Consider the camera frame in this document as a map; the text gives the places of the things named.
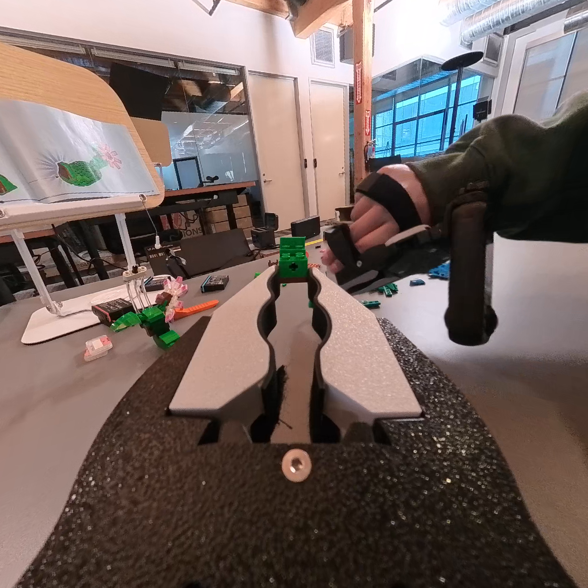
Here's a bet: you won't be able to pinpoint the white cable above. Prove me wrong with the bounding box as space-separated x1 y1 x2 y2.
140 195 162 249

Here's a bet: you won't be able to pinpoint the black rectangular box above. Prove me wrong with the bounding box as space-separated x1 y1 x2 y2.
290 215 321 239

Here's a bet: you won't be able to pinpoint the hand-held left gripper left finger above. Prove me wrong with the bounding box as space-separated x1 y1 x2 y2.
169 266 283 421

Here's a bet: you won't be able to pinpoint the large glass window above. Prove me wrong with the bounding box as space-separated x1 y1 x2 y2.
372 55 494 159

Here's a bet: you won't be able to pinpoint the wooden edged desk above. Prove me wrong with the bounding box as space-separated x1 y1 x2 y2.
158 180 256 230

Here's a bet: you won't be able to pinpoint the black soft case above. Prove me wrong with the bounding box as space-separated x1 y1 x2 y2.
145 228 253 279

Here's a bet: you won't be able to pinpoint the silver air ducts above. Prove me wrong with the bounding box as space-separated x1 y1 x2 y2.
441 0 588 47

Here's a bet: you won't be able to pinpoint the instruction booklet on stand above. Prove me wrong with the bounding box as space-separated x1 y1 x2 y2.
0 41 173 345

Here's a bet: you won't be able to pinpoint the glass office partition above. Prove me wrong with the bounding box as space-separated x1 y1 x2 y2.
0 27 251 190

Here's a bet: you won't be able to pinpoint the pile of teal lego pieces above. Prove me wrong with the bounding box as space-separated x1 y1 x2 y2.
360 281 399 309

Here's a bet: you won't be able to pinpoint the green lego model pink flower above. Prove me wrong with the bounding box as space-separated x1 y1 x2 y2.
110 276 189 351

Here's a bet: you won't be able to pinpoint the white wall vent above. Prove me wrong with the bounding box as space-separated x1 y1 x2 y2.
310 27 336 67

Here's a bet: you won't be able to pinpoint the white door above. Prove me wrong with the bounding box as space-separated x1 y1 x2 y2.
248 71 307 221
309 79 350 221

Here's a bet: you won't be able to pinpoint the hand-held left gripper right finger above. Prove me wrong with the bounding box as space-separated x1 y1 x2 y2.
309 266 423 422

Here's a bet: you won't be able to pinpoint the light wooden board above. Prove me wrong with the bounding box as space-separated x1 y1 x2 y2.
130 116 173 167

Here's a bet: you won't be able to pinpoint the black charging dock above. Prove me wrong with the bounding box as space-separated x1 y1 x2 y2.
250 212 281 247

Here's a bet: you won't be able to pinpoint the green brown lego block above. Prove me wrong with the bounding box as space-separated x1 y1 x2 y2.
276 236 309 282

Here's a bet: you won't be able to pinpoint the stack of cardboard boxes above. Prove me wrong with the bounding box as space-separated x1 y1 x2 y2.
181 193 254 236

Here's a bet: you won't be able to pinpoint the wooden post red signs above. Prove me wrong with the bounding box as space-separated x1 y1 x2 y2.
351 0 374 184

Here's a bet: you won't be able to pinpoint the orange lego brick separator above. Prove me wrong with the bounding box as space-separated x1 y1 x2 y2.
174 300 220 321

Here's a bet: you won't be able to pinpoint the person's right forearm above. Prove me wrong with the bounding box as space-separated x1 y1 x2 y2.
404 92 588 244

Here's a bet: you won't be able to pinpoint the person's right hand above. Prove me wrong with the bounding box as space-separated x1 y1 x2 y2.
322 163 432 275

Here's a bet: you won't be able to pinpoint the black round standing lamp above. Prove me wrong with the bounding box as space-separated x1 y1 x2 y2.
441 51 484 150

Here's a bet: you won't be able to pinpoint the pink white lego piece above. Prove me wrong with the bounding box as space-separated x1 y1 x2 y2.
84 335 112 362

